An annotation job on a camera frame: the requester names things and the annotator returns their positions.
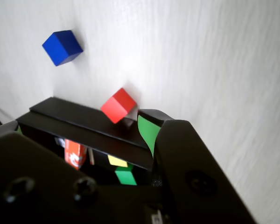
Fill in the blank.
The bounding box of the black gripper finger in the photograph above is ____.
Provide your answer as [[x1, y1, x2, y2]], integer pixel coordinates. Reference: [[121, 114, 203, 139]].
[[0, 120, 114, 224], [137, 108, 258, 224]]

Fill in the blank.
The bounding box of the yellow wooden cube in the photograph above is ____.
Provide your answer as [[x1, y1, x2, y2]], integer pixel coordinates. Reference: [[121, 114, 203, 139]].
[[107, 155, 129, 168]]

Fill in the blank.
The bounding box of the blue wooden cube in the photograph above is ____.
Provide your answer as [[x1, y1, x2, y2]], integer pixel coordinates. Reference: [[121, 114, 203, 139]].
[[42, 29, 84, 67]]

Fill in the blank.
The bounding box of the orange printed carton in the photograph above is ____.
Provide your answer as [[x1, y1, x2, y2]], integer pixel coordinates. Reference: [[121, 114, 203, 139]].
[[64, 139, 88, 170]]

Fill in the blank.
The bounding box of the red wooden cube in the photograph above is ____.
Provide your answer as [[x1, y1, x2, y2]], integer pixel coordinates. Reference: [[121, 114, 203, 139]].
[[100, 87, 138, 125]]

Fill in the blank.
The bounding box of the black cardboard box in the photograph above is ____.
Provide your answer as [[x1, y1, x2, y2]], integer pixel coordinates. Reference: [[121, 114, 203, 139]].
[[15, 113, 154, 187]]

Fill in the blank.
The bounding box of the green wooden cube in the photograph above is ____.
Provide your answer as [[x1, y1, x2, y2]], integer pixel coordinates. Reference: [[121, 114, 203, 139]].
[[114, 163, 138, 186]]

